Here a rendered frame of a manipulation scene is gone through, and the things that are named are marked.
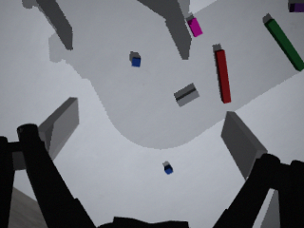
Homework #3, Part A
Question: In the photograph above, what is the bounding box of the magenta rod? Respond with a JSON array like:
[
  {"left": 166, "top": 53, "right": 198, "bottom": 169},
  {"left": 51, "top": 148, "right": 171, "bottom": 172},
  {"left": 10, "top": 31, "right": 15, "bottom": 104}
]
[{"left": 187, "top": 18, "right": 202, "bottom": 37}]

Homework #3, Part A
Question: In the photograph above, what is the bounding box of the green rod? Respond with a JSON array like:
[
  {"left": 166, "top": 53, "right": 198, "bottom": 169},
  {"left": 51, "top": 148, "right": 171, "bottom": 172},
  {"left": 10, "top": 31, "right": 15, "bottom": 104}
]
[{"left": 264, "top": 19, "right": 304, "bottom": 71}]

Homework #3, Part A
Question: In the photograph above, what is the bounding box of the small blue cube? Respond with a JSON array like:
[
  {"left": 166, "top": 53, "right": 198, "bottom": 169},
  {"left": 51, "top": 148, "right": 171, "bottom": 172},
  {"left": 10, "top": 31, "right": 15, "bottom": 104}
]
[
  {"left": 164, "top": 164, "right": 173, "bottom": 175},
  {"left": 132, "top": 57, "right": 141, "bottom": 67}
]

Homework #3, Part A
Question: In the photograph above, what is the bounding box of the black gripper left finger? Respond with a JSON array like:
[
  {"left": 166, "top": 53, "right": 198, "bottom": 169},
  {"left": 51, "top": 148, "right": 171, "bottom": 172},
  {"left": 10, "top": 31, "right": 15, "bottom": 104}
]
[{"left": 0, "top": 97, "right": 96, "bottom": 228}]

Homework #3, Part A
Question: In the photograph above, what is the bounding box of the dark red rod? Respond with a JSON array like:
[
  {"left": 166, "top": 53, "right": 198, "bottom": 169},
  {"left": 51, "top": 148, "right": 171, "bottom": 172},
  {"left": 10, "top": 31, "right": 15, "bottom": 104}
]
[{"left": 215, "top": 49, "right": 231, "bottom": 104}]

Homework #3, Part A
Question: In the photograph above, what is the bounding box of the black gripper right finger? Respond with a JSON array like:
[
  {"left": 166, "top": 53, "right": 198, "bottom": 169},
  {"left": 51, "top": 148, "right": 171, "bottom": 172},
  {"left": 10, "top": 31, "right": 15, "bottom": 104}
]
[{"left": 213, "top": 111, "right": 304, "bottom": 228}]

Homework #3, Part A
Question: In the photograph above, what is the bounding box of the dark grey rectangular block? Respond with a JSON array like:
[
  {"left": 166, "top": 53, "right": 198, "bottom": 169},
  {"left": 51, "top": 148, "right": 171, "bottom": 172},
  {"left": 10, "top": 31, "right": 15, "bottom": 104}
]
[{"left": 176, "top": 88, "right": 200, "bottom": 107}]

